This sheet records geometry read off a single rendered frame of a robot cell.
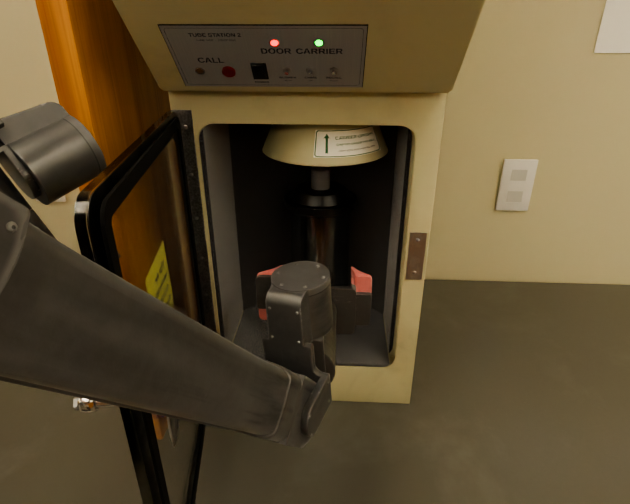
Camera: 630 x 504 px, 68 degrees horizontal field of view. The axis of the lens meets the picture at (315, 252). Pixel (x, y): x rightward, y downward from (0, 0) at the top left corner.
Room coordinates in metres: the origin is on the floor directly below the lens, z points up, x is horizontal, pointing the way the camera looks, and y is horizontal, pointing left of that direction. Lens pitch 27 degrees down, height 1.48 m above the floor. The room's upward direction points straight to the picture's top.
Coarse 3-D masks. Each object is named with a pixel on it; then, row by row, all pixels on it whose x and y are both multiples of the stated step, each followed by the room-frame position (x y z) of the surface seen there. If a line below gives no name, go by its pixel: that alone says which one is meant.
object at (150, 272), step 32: (160, 160) 0.45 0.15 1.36; (160, 192) 0.43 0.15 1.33; (128, 224) 0.32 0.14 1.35; (160, 224) 0.41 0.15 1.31; (128, 256) 0.31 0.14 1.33; (160, 256) 0.39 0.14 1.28; (160, 288) 0.37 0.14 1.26; (192, 288) 0.51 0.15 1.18; (128, 416) 0.25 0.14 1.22; (160, 416) 0.31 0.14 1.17; (160, 448) 0.29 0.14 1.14; (192, 448) 0.39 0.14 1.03
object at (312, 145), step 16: (272, 128) 0.64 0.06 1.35; (288, 128) 0.61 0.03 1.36; (304, 128) 0.60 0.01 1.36; (320, 128) 0.59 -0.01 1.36; (336, 128) 0.59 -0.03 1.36; (352, 128) 0.60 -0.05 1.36; (368, 128) 0.61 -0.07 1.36; (272, 144) 0.62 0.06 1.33; (288, 144) 0.60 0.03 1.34; (304, 144) 0.59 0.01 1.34; (320, 144) 0.58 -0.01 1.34; (336, 144) 0.58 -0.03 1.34; (352, 144) 0.59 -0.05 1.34; (368, 144) 0.60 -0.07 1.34; (384, 144) 0.64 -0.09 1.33; (288, 160) 0.59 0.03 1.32; (304, 160) 0.58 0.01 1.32; (320, 160) 0.58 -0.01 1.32; (336, 160) 0.58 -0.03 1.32; (352, 160) 0.58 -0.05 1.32; (368, 160) 0.59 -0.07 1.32
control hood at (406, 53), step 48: (144, 0) 0.46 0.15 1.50; (192, 0) 0.46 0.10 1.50; (240, 0) 0.45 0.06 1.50; (288, 0) 0.45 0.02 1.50; (336, 0) 0.45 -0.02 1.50; (384, 0) 0.45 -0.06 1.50; (432, 0) 0.45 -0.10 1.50; (480, 0) 0.44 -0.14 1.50; (144, 48) 0.50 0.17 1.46; (384, 48) 0.49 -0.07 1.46; (432, 48) 0.48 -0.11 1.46
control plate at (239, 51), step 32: (192, 32) 0.48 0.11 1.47; (224, 32) 0.48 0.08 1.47; (256, 32) 0.48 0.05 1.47; (288, 32) 0.48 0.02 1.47; (320, 32) 0.47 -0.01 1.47; (352, 32) 0.47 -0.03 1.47; (192, 64) 0.51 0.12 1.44; (224, 64) 0.51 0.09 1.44; (288, 64) 0.51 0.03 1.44; (320, 64) 0.50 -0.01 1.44; (352, 64) 0.50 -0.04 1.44
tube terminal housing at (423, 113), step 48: (192, 96) 0.57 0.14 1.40; (240, 96) 0.57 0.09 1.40; (288, 96) 0.56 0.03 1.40; (336, 96) 0.56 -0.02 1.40; (384, 96) 0.56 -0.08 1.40; (432, 96) 0.56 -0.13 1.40; (432, 144) 0.56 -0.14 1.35; (432, 192) 0.55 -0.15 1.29; (336, 384) 0.56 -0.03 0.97; (384, 384) 0.56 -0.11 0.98
